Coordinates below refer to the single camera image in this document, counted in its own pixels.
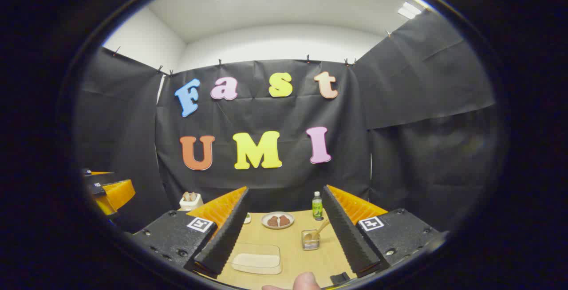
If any clear rice tray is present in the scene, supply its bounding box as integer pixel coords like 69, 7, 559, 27
231, 243, 282, 275

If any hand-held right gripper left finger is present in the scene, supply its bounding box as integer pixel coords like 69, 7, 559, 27
132, 187, 252, 278

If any white round plate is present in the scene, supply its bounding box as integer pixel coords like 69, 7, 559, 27
261, 212, 295, 230

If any ceiling light panel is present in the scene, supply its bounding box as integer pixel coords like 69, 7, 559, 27
397, 2, 422, 20

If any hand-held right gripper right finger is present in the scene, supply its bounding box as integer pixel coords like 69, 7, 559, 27
323, 185, 444, 277

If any wooden spoon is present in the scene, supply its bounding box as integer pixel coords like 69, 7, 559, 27
304, 219, 331, 242

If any black backdrop cloth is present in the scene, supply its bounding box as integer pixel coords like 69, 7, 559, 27
73, 10, 497, 233

